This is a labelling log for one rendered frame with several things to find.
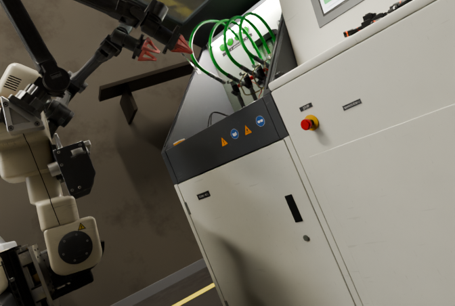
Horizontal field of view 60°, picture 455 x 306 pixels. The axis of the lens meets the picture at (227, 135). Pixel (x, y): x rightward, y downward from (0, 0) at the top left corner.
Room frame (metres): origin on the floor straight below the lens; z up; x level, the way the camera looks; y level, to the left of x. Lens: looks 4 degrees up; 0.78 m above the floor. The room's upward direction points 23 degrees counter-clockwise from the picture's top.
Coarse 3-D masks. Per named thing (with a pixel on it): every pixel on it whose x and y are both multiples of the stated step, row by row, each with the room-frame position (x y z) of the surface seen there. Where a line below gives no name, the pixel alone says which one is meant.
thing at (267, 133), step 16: (240, 112) 1.44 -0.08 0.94; (256, 112) 1.39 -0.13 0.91; (208, 128) 1.57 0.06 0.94; (224, 128) 1.51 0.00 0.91; (240, 128) 1.46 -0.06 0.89; (256, 128) 1.41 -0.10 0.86; (272, 128) 1.36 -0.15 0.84; (192, 144) 1.65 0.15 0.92; (208, 144) 1.59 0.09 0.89; (240, 144) 1.48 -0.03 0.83; (256, 144) 1.43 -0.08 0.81; (176, 160) 1.75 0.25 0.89; (192, 160) 1.68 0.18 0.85; (208, 160) 1.62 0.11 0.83; (224, 160) 1.56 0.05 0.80; (176, 176) 1.78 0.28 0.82; (192, 176) 1.71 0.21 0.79
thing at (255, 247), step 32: (256, 160) 1.45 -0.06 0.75; (288, 160) 1.36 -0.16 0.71; (192, 192) 1.74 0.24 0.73; (224, 192) 1.60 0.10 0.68; (256, 192) 1.49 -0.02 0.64; (288, 192) 1.39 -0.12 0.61; (224, 224) 1.66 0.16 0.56; (256, 224) 1.54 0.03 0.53; (288, 224) 1.43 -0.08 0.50; (320, 224) 1.35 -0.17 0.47; (224, 256) 1.71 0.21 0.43; (256, 256) 1.59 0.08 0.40; (288, 256) 1.48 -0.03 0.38; (320, 256) 1.38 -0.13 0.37; (224, 288) 1.77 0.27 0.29; (256, 288) 1.64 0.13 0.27; (288, 288) 1.52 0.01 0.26; (320, 288) 1.42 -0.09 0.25
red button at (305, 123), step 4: (308, 116) 1.26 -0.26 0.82; (312, 116) 1.25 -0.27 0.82; (304, 120) 1.23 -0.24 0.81; (308, 120) 1.22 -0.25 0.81; (312, 120) 1.25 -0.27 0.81; (316, 120) 1.24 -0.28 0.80; (304, 124) 1.23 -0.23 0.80; (308, 124) 1.22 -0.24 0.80; (312, 124) 1.24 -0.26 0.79; (316, 124) 1.24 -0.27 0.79; (304, 128) 1.23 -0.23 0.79; (308, 128) 1.23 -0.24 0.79; (312, 128) 1.26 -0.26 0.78; (316, 128) 1.25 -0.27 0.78
